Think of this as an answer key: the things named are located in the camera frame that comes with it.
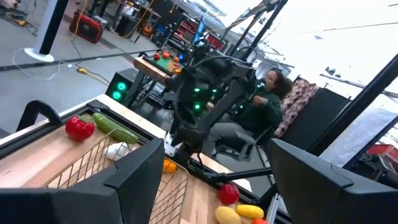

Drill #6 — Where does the yellow extension cord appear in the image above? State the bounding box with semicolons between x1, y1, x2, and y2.
76;67;110;86

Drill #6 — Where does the white floor cable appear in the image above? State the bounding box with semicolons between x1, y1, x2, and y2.
11;47;80;82

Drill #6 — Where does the blue lit monitor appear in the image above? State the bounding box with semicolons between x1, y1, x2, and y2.
192;16;206;46

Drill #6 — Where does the black partition panel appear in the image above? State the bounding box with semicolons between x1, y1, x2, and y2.
281;88;352;152

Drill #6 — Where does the black tripod stand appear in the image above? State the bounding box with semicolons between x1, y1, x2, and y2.
228;0;289;62

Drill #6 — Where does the copper wire basket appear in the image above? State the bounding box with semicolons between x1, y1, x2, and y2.
42;129;190;224

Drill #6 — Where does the black office chair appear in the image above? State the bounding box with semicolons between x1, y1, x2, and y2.
213;124;276;162

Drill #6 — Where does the black table clamp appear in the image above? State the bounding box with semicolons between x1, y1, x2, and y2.
15;100;63;132

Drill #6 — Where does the thin black frame bar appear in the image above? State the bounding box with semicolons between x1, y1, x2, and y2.
343;114;398;170

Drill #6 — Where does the thick black frame post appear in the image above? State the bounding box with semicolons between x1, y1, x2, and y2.
306;53;398;157

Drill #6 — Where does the red and black generator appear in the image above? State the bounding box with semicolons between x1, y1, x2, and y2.
68;10;104;44

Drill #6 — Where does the floral patterned cloth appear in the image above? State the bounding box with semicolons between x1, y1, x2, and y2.
273;78;320;138

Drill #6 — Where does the red tool cart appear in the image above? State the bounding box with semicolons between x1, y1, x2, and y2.
366;143;398;175

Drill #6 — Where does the red storage rack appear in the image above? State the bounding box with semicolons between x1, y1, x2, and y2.
175;19;200;43

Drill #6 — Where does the orange toy pumpkin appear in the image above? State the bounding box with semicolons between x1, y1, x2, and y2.
162;159;178;174

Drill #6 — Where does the yellow toy corn cob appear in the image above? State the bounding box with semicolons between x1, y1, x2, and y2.
234;203;265;220

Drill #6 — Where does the white bracket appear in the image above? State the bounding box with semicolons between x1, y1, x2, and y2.
164;133;175;157

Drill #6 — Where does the red apple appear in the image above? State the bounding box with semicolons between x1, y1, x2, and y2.
218;183;241;206

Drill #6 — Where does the computer tower with green fans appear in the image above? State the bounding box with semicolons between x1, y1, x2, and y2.
104;68;140;107

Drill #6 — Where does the black right arm cable loop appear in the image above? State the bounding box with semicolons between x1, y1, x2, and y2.
233;46;259;65

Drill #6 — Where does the wooden table with green mat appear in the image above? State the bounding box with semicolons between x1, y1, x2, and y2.
132;49;185;82

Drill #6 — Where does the white toy garlic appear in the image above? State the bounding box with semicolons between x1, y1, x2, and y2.
104;142;131;161

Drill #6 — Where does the pale yellow oval toy fruit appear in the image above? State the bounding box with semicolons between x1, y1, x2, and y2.
215;205;242;224

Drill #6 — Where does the white round base pole stand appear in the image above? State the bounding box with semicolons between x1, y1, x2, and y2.
24;0;71;63

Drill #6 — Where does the red tomato with green calyx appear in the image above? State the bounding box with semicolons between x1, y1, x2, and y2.
65;114;96;143

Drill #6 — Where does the green toy cucumber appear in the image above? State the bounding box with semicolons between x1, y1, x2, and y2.
91;112;139;144

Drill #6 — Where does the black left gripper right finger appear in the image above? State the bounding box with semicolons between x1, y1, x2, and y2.
266;138;398;224

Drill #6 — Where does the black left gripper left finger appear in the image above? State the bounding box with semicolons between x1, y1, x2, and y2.
0;138;165;224

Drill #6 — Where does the red tool cabinet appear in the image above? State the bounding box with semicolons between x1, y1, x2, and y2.
205;32;227;52

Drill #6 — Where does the black equipment case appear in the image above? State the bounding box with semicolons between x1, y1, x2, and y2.
114;14;138;39

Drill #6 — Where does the person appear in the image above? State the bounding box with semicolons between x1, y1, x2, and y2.
210;68;295;156

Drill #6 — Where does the white plastic sheet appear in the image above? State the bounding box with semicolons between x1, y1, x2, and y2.
320;107;398;167

